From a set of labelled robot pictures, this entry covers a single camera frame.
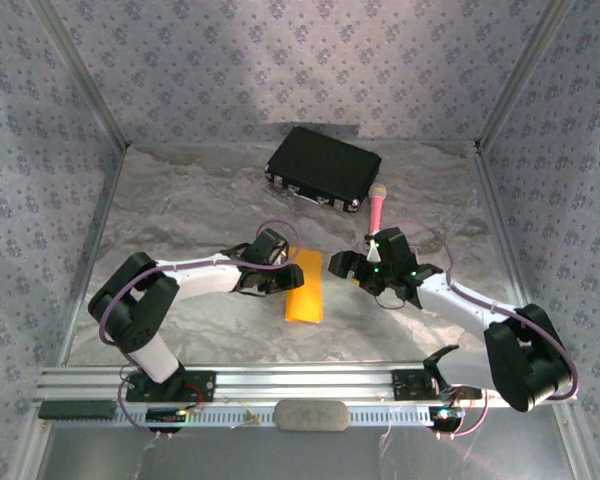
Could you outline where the orange paper sheet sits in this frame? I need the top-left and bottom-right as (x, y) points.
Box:
(283, 246), (327, 326)

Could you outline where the pink toy microphone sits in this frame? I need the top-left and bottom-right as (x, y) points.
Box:
(367, 183), (389, 237)

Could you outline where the black hard case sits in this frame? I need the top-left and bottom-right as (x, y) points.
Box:
(263, 125), (383, 215)

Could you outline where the grey oval pad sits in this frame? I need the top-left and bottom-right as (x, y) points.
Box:
(273, 399), (351, 433)

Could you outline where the right circuit board with LED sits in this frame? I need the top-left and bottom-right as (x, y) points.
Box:
(428, 405), (466, 426)

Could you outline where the circuit board with led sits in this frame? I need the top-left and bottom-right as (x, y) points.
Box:
(428, 405), (466, 426)
(146, 407), (189, 426)

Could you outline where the left circuit board with LED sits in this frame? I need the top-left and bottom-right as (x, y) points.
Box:
(146, 407), (189, 426)

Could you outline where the black flat bar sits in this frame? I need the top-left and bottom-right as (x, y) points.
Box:
(38, 399), (117, 420)

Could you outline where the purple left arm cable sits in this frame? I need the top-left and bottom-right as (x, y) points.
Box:
(99, 219), (302, 441)

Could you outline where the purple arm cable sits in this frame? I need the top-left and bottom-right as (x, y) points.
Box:
(99, 219), (302, 441)
(389, 221), (580, 439)

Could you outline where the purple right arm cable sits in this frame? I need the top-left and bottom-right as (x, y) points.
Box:
(389, 221), (580, 439)

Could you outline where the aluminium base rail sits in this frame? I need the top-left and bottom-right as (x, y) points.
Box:
(34, 363), (579, 407)

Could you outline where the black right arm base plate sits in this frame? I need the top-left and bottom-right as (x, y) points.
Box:
(390, 368), (484, 401)

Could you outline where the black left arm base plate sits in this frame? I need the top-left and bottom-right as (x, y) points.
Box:
(124, 368), (217, 404)

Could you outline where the aluminium table edge rail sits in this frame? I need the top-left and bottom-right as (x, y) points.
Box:
(472, 144), (600, 480)
(17, 144), (131, 480)

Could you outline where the slotted grey cable duct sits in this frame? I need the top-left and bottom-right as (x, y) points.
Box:
(42, 404), (464, 429)

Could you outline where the aluminium corner post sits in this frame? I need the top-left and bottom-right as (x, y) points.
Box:
(474, 0), (579, 151)
(29, 0), (131, 149)

